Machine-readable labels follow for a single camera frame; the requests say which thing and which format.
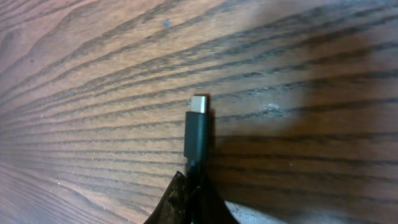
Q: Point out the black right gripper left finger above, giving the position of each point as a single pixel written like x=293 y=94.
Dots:
x=172 y=207

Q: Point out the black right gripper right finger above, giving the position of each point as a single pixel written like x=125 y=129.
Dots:
x=209 y=207

